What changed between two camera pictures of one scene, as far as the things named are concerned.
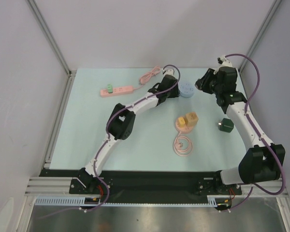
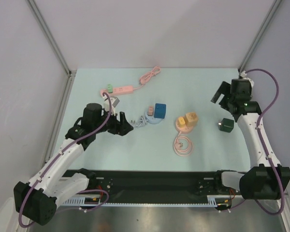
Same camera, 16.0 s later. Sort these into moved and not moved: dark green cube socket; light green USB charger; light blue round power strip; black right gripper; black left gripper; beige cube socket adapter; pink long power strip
Moved: light blue round power strip; black left gripper; black right gripper
Not moved: pink long power strip; beige cube socket adapter; light green USB charger; dark green cube socket
